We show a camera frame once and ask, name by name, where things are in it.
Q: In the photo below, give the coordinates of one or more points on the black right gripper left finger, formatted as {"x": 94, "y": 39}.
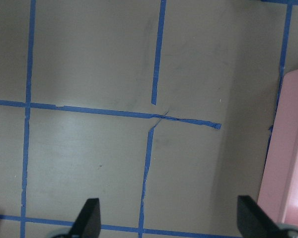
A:
{"x": 88, "y": 222}

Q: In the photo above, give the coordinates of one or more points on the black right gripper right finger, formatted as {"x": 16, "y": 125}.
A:
{"x": 252, "y": 221}

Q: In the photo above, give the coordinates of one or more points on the pink plastic bin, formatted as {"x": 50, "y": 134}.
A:
{"x": 278, "y": 195}

